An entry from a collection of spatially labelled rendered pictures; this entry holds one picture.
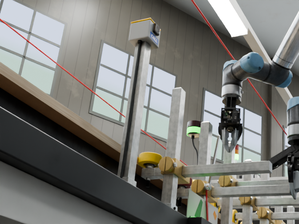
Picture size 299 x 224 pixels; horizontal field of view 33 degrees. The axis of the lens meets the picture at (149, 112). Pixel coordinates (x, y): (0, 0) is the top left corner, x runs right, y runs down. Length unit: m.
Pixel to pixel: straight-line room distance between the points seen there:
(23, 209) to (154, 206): 0.48
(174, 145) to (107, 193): 0.46
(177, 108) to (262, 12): 7.85
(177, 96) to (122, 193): 0.53
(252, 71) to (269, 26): 7.96
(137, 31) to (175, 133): 0.36
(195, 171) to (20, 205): 0.72
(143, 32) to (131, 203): 0.52
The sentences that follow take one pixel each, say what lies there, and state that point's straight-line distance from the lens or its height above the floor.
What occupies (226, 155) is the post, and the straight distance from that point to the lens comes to 2.13.
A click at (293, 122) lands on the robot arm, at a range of 1.84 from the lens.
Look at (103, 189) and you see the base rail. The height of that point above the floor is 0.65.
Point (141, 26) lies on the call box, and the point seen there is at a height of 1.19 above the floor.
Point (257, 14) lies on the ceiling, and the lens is 9.52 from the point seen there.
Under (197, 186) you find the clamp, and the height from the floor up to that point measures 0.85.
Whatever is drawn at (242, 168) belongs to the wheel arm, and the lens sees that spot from 1.57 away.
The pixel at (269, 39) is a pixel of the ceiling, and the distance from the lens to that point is 10.23.
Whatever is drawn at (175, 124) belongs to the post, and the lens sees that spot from 1.67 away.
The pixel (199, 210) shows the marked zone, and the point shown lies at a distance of 1.76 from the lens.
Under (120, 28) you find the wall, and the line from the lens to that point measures 8.42.
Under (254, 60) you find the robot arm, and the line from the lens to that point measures 1.89.
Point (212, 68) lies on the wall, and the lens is 9.51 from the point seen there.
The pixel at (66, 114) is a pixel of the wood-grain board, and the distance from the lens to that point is 1.44.
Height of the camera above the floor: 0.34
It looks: 24 degrees up
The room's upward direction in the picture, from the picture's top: 7 degrees clockwise
